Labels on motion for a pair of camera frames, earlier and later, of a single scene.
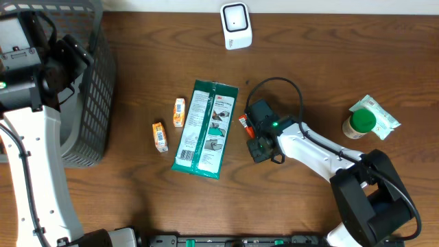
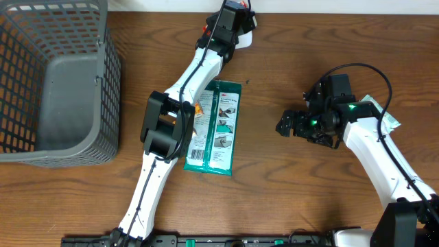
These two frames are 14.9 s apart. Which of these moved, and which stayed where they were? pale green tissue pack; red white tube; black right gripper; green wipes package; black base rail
Moved: red white tube; black right gripper; green wipes package
Stayed: black base rail; pale green tissue pack
